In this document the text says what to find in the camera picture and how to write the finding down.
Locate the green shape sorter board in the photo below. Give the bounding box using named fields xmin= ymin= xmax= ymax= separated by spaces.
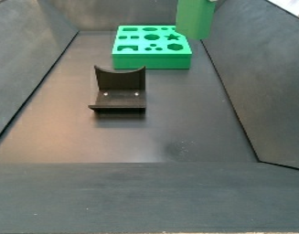
xmin=112 ymin=26 xmax=193 ymax=69

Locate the green arch block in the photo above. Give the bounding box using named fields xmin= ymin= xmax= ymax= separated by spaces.
xmin=177 ymin=0 xmax=218 ymax=39

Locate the black curved fixture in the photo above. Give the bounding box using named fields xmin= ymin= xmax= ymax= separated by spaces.
xmin=89 ymin=66 xmax=148 ymax=112

